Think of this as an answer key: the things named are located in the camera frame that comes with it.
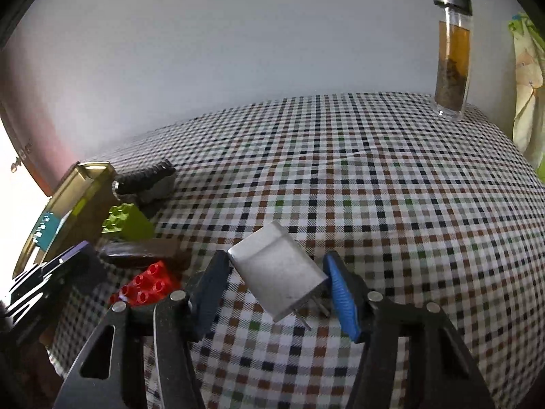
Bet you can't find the green printed cloth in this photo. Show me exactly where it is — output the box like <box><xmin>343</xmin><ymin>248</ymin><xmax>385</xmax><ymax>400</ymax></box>
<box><xmin>507</xmin><ymin>12</ymin><xmax>545</xmax><ymax>184</ymax></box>

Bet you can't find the white charger plug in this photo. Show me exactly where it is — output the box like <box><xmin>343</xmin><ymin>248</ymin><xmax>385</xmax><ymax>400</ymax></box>
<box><xmin>228</xmin><ymin>222</ymin><xmax>330</xmax><ymax>329</ymax></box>

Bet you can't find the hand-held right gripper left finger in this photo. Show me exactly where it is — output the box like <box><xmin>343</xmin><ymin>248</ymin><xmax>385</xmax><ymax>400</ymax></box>
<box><xmin>53</xmin><ymin>250</ymin><xmax>232</xmax><ymax>409</ymax></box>

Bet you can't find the red toy brick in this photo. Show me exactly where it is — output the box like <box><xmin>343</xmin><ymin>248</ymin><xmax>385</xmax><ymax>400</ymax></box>
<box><xmin>110</xmin><ymin>261</ymin><xmax>184</xmax><ymax>307</ymax></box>

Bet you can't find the purple small box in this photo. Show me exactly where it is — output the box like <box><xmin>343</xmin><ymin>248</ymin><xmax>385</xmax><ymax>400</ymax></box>
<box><xmin>51</xmin><ymin>241</ymin><xmax>107</xmax><ymax>294</ymax></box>

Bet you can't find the teal toy brick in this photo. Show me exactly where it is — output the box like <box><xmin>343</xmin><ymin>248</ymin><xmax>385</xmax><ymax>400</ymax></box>
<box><xmin>34</xmin><ymin>212</ymin><xmax>60</xmax><ymax>250</ymax></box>

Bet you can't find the brown wooden comb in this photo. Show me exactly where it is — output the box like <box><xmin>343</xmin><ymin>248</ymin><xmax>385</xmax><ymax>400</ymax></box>
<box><xmin>99</xmin><ymin>239</ymin><xmax>192</xmax><ymax>271</ymax></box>

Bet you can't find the lime green toy brick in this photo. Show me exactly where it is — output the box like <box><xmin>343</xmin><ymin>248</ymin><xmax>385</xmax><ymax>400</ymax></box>
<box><xmin>101</xmin><ymin>203</ymin><xmax>155</xmax><ymax>239</ymax></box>

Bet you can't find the brass door handle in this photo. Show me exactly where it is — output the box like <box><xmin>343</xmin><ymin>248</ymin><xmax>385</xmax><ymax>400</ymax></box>
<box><xmin>9</xmin><ymin>142</ymin><xmax>32</xmax><ymax>171</ymax></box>

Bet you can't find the glass tea bottle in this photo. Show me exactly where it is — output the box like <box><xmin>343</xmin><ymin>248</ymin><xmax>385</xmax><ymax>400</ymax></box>
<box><xmin>431</xmin><ymin>0</ymin><xmax>473</xmax><ymax>121</ymax></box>

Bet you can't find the gold metal tin box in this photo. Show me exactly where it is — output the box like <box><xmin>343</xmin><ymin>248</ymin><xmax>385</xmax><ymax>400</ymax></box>
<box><xmin>12</xmin><ymin>161</ymin><xmax>118</xmax><ymax>277</ymax></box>

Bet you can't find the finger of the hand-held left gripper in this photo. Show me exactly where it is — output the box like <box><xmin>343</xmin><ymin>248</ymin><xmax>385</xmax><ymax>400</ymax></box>
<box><xmin>9</xmin><ymin>262</ymin><xmax>69</xmax><ymax>307</ymax></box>

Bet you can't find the black watch band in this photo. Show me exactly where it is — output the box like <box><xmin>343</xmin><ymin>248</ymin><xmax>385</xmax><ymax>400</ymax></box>
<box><xmin>113</xmin><ymin>158</ymin><xmax>177</xmax><ymax>203</ymax></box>

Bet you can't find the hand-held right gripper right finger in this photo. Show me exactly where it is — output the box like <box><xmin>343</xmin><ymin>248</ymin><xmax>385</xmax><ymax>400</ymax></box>
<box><xmin>322</xmin><ymin>251</ymin><xmax>497</xmax><ymax>409</ymax></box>

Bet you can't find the checkered tablecloth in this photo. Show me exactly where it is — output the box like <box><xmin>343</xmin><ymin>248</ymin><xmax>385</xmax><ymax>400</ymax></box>
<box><xmin>47</xmin><ymin>91</ymin><xmax>545</xmax><ymax>409</ymax></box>

